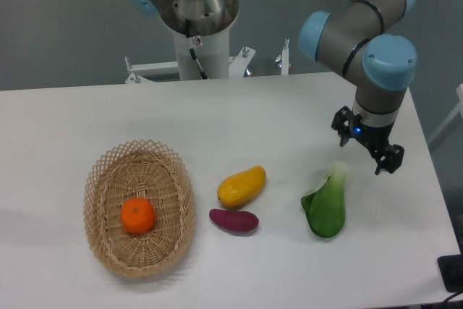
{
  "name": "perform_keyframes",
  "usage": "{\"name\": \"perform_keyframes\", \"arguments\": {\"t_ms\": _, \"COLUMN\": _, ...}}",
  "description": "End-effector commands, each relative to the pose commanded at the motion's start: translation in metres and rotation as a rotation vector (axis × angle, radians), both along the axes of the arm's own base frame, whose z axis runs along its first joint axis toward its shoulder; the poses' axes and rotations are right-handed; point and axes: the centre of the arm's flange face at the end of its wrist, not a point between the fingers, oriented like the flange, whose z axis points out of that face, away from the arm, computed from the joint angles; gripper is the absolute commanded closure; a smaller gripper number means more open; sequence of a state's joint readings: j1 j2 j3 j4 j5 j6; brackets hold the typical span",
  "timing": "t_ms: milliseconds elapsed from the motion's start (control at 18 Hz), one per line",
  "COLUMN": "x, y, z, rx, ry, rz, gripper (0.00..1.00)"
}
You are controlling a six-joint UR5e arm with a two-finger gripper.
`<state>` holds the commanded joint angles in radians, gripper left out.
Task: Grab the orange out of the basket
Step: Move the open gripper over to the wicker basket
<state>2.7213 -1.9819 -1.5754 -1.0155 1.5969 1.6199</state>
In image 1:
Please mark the orange fruit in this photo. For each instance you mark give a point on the orange fruit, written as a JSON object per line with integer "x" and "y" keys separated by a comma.
{"x": 137, "y": 215}

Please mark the purple sweet potato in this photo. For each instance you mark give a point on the purple sweet potato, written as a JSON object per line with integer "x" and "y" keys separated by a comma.
{"x": 236, "y": 222}

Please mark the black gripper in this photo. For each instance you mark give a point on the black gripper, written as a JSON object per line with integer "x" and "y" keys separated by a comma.
{"x": 372, "y": 131}

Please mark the white frame at right edge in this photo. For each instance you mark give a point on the white frame at right edge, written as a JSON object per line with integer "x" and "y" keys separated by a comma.
{"x": 449, "y": 123}

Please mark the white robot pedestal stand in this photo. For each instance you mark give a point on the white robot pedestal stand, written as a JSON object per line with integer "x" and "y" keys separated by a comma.
{"x": 200, "y": 30}

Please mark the black device at table edge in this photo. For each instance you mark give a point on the black device at table edge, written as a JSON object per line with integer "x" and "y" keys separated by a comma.
{"x": 450, "y": 267}

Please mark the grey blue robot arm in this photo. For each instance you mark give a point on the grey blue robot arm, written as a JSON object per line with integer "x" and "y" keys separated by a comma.
{"x": 354, "y": 44}

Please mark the green bok choy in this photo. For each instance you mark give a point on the green bok choy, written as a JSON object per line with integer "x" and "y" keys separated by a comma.
{"x": 324, "y": 205}

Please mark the woven wicker basket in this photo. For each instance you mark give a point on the woven wicker basket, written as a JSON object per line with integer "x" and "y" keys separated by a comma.
{"x": 139, "y": 169}

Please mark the yellow mango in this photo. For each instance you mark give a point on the yellow mango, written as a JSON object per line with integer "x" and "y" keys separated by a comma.
{"x": 242, "y": 187}

